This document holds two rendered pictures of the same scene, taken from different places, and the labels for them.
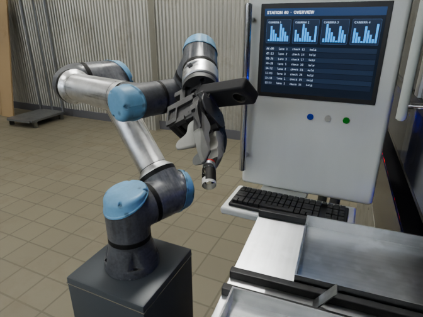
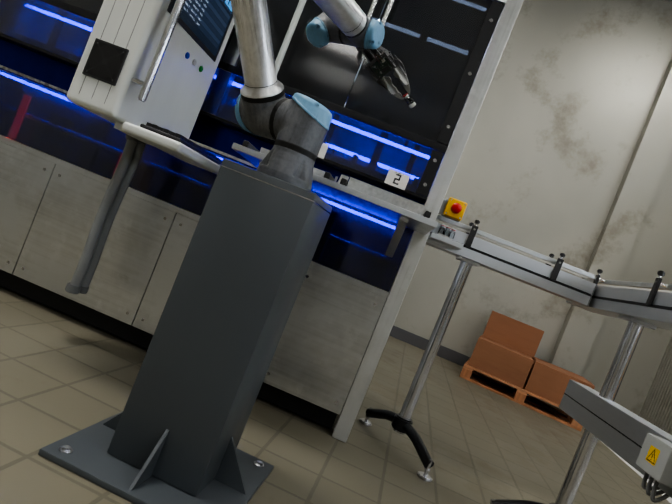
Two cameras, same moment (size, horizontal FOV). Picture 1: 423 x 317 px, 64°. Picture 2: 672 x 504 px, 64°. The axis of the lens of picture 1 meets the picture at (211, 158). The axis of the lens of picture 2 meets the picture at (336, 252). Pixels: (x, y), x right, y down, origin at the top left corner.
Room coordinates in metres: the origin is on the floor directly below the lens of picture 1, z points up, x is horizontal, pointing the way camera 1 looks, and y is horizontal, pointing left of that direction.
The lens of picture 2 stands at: (0.97, 1.63, 0.69)
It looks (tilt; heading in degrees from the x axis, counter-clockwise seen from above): 1 degrees down; 254
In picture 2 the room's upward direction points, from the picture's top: 22 degrees clockwise
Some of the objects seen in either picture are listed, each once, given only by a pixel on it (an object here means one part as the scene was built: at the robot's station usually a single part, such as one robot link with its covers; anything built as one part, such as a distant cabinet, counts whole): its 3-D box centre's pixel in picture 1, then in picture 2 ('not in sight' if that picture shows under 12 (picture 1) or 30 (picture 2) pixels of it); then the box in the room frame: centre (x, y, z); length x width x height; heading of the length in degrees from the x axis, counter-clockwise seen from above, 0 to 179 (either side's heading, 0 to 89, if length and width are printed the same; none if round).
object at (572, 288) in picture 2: not in sight; (509, 255); (-0.27, -0.32, 0.92); 0.69 x 0.15 x 0.16; 159
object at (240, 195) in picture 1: (287, 205); (188, 146); (1.05, -0.27, 0.82); 0.40 x 0.14 x 0.02; 66
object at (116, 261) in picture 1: (131, 247); (289, 166); (0.77, 0.22, 0.84); 0.15 x 0.15 x 0.10
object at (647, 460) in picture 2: not in sight; (662, 460); (-0.30, 0.60, 0.50); 0.12 x 0.05 x 0.09; 69
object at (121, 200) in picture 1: (129, 209); (303, 124); (0.78, 0.22, 0.96); 0.13 x 0.12 x 0.14; 135
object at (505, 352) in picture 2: not in sight; (530, 364); (-2.45, -2.71, 0.34); 1.21 x 0.92 x 0.68; 156
